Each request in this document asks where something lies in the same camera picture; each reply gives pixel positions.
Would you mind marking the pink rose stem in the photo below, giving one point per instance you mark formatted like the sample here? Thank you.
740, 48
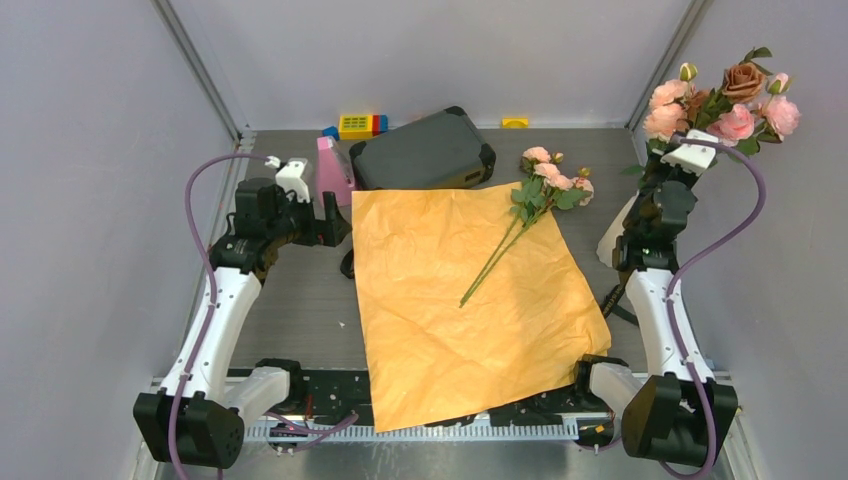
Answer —
770, 118

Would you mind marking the white ribbed vase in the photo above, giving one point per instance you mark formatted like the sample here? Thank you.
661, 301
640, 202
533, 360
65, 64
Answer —
607, 243

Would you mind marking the yellow toy block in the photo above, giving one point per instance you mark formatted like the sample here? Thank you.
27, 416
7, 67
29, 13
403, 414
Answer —
357, 127

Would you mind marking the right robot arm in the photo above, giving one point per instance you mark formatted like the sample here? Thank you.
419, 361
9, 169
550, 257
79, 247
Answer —
679, 414

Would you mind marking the orange flower bouquet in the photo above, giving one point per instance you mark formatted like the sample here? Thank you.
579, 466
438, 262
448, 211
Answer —
436, 348

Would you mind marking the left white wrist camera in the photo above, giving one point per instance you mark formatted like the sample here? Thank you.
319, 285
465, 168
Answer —
293, 177

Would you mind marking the brown rose stem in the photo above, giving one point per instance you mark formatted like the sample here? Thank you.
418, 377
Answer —
742, 83

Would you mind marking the peach rose stem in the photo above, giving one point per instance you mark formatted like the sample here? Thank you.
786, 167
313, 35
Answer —
673, 107

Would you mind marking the small yellow toy piece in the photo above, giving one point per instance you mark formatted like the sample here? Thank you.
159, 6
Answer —
514, 123

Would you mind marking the remaining flower bunch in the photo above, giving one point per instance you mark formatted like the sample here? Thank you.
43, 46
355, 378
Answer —
545, 188

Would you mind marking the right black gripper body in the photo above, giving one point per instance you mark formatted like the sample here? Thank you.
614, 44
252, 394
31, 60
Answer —
662, 172

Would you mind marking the red blue toy block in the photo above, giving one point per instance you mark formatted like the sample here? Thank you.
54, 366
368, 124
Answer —
379, 124

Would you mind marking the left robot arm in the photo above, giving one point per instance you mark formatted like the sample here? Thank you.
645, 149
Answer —
193, 419

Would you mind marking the dark grey hard case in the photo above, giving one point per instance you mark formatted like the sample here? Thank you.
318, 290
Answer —
444, 150

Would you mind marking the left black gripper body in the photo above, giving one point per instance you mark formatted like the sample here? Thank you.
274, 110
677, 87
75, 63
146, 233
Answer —
296, 221

